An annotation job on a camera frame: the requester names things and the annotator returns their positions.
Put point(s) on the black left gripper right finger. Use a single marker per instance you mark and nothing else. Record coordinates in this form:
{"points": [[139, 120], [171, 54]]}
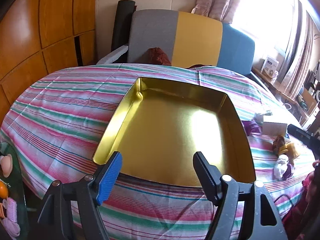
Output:
{"points": [[260, 219]]}

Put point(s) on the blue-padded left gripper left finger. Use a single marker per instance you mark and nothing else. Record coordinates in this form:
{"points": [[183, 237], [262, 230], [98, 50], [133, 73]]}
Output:
{"points": [[55, 219]]}

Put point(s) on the yellow knit sock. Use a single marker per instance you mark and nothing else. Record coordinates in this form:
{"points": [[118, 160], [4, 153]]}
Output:
{"points": [[283, 146]]}

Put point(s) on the cream medicine box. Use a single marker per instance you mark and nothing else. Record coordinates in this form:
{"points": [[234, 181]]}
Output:
{"points": [[274, 128]]}

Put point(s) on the white plastic bag bundle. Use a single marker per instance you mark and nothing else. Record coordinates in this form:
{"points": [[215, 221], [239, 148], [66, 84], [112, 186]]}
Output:
{"points": [[280, 166]]}

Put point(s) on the purple foil packet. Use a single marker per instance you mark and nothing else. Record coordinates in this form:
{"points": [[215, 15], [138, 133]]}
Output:
{"points": [[251, 126], [289, 172]]}

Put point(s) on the gold tin box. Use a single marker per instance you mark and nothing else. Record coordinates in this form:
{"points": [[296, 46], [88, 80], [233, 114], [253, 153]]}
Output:
{"points": [[160, 124]]}

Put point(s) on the small green white box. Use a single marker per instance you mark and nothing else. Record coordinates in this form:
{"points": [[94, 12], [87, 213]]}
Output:
{"points": [[259, 117]]}

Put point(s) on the wooden side shelf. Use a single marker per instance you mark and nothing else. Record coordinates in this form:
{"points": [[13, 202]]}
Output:
{"points": [[302, 105]]}

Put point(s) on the striped bed sheet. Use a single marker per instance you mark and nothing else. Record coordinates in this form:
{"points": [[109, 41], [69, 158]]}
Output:
{"points": [[56, 124]]}

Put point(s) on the white box on shelf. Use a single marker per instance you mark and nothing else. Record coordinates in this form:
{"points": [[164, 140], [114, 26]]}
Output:
{"points": [[269, 67]]}

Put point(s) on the green glass side table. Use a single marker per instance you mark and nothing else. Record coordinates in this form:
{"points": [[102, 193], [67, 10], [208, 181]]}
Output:
{"points": [[16, 190]]}

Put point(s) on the pink hair roller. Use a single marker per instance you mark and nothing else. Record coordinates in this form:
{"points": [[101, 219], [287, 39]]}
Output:
{"points": [[11, 208]]}

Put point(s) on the pink heart object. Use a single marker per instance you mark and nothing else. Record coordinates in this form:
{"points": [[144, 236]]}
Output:
{"points": [[6, 163]]}

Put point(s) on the orange fruit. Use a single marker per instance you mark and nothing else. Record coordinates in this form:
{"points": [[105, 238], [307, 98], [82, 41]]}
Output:
{"points": [[4, 192]]}

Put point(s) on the grey yellow blue headboard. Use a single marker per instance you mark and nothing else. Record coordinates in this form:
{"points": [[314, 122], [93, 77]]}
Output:
{"points": [[189, 39]]}

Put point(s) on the wooden wardrobe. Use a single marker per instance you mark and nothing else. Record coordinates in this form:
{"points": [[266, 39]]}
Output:
{"points": [[39, 37]]}

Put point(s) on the black rolled mat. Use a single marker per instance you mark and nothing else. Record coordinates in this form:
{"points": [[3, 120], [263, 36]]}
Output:
{"points": [[122, 23]]}

